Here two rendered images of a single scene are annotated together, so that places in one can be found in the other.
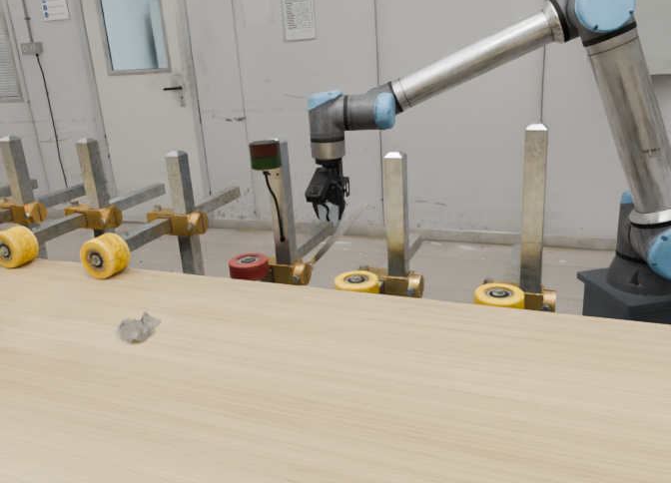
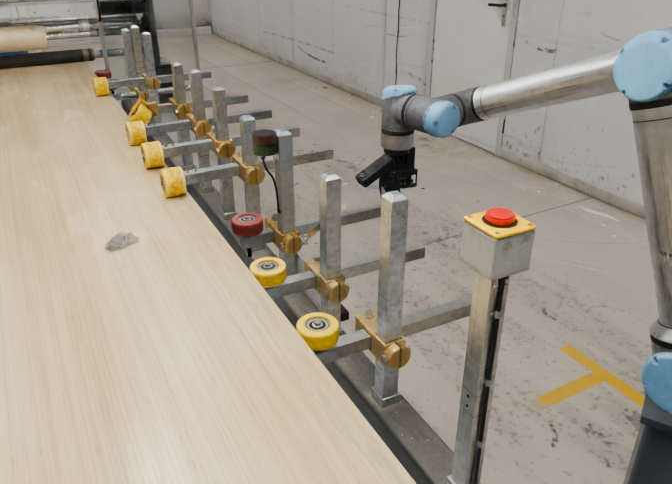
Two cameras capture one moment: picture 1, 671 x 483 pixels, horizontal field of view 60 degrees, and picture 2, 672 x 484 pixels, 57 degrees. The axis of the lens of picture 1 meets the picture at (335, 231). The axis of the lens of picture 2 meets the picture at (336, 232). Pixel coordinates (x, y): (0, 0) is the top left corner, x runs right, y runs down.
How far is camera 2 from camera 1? 95 cm
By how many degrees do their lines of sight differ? 37
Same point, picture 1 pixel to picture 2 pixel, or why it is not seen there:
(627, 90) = (653, 175)
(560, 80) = not seen: outside the picture
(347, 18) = not seen: outside the picture
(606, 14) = (637, 80)
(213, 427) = (52, 317)
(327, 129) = (388, 122)
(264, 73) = (587, 4)
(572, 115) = not seen: outside the picture
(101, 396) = (50, 274)
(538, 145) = (387, 213)
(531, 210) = (383, 268)
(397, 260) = (324, 264)
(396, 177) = (324, 195)
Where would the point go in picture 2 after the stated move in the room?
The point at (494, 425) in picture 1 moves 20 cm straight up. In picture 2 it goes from (136, 396) to (116, 291)
